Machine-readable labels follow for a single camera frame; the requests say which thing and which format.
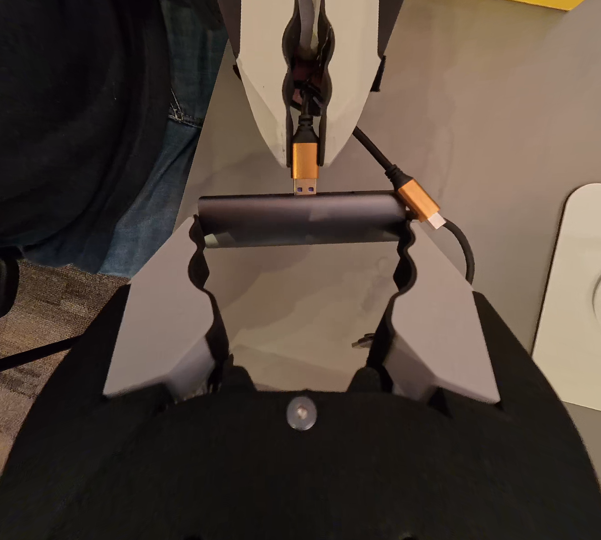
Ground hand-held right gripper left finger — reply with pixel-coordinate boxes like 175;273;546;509
103;215;232;405

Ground white document stand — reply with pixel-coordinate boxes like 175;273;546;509
533;183;601;414

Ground grey usb hub with cable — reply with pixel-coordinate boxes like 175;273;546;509
197;190;475;349

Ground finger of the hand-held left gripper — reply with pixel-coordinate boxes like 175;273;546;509
237;0;297;169
318;0;381;167

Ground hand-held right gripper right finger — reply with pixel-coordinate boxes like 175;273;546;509
367;219;500;405

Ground person's jeans legs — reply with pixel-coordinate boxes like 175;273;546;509
23;0;231;279

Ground orange plug usb cable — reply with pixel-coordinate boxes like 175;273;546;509
289;80;446;230

